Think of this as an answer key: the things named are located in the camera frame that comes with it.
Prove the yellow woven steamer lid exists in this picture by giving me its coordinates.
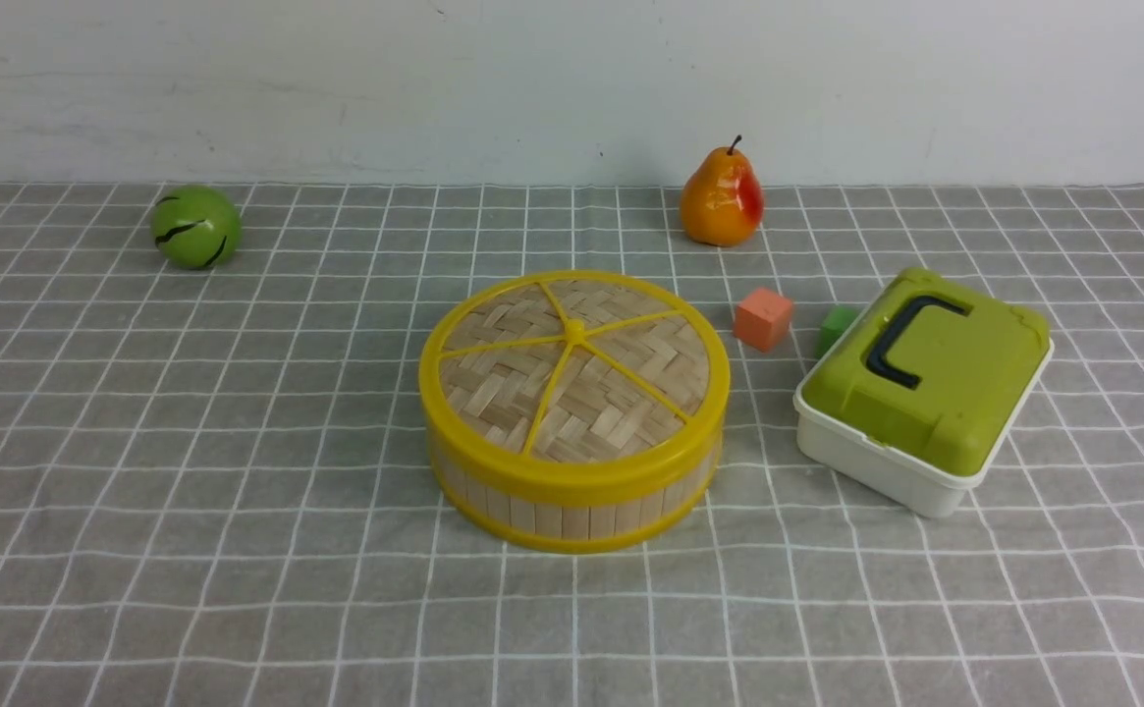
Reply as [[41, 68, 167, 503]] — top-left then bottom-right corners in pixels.
[[418, 270, 732, 505]]

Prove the yellow bamboo steamer basket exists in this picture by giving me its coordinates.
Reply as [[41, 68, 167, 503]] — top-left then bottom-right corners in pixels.
[[428, 434, 724, 554]]

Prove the orange cube block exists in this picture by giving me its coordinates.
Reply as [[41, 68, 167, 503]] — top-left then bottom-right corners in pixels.
[[733, 287, 794, 354]]

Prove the orange red toy pear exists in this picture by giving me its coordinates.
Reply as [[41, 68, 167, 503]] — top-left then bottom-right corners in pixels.
[[680, 135, 765, 247]]

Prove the green cube block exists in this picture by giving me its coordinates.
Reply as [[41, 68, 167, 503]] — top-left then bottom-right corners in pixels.
[[815, 304, 860, 359]]

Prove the green lidded white box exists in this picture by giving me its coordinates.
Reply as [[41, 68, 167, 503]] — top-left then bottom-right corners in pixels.
[[792, 267, 1055, 518]]

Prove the green striped ball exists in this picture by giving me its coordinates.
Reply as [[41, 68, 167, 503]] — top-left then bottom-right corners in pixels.
[[150, 185, 243, 270]]

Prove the grey checkered tablecloth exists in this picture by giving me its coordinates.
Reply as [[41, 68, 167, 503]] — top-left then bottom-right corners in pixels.
[[0, 183, 1144, 706]]

